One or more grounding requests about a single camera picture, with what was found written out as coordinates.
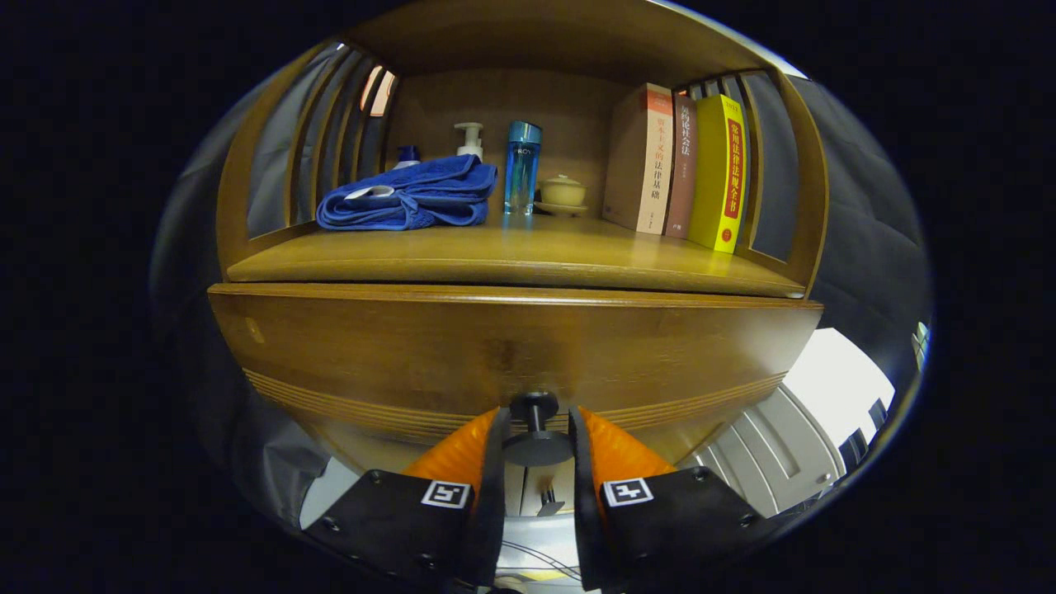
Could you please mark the wooden countertop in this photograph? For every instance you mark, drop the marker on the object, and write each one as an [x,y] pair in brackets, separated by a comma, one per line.
[528,256]

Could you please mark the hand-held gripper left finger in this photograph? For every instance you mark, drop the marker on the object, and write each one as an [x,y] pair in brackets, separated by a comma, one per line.
[493,478]

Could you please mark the small white blue-capped bottle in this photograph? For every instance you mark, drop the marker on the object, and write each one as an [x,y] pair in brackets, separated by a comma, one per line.
[407,155]

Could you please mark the brown book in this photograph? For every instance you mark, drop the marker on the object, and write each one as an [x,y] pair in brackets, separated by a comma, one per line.
[681,165]

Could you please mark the blue folded towel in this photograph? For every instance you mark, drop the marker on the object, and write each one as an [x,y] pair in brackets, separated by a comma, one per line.
[421,198]

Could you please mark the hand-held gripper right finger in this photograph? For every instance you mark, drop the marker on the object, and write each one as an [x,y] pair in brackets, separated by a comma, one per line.
[582,487]

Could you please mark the beige book orange label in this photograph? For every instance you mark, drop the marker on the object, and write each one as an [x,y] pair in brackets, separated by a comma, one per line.
[635,157]

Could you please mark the white panelled door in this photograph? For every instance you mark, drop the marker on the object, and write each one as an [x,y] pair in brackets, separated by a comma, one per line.
[767,454]

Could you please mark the black drawer knob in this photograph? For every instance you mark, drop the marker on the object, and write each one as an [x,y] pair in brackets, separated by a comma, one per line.
[536,429]

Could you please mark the blue glass bottle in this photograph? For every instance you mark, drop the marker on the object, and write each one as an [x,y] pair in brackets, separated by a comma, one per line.
[522,173]

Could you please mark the white pump bottle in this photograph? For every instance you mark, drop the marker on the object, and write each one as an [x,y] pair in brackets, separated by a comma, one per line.
[470,144]

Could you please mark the wooden cabinet door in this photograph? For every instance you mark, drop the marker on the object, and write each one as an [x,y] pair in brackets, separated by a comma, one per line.
[516,491]
[563,483]

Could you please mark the wooden cabinet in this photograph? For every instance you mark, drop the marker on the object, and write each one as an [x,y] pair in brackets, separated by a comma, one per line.
[511,107]

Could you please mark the wooden drawer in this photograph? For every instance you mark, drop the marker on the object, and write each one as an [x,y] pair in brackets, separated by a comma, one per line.
[412,355]

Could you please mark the yellow lidded tea cup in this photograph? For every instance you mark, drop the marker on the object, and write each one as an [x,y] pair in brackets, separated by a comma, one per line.
[563,194]

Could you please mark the yellow book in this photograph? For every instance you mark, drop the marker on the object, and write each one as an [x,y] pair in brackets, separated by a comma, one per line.
[718,165]

